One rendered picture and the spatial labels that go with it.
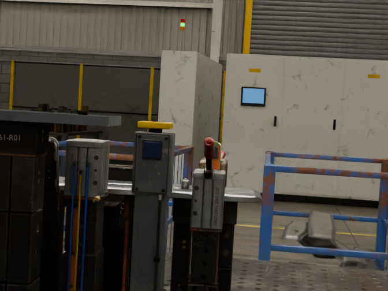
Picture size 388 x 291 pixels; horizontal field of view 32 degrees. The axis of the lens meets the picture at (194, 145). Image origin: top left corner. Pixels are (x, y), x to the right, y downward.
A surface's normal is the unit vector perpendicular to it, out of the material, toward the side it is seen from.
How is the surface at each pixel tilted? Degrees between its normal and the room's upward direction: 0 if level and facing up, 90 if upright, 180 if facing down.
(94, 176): 90
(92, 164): 90
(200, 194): 90
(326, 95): 90
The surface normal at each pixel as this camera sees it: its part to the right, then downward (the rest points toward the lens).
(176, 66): -0.18, 0.04
